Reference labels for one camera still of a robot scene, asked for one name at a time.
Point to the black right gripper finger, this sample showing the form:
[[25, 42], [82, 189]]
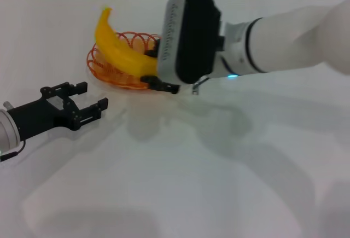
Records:
[[153, 52], [161, 86]]

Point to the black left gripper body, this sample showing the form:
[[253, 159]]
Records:
[[41, 117]]

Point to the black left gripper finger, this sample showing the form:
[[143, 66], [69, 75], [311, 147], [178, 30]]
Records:
[[78, 88], [93, 110]]

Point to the orange plastic woven basket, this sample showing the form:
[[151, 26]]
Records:
[[109, 76]]

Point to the yellow banana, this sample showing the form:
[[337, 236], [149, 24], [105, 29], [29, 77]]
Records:
[[117, 49]]

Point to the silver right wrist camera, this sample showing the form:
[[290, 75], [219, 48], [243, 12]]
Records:
[[186, 35]]

